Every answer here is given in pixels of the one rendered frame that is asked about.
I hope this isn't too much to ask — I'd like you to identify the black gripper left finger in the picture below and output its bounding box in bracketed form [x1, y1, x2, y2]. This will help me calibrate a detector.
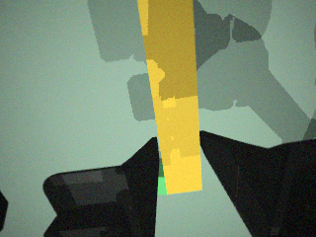
[42, 137, 159, 237]

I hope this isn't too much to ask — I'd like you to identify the green block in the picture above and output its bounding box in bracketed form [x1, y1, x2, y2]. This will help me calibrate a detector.
[157, 163, 167, 195]

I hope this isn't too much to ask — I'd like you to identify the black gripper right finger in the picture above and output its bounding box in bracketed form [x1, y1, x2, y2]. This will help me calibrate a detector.
[199, 130, 316, 237]

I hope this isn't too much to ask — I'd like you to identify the yellow bar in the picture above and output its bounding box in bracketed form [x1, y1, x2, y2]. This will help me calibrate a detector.
[137, 0, 202, 194]

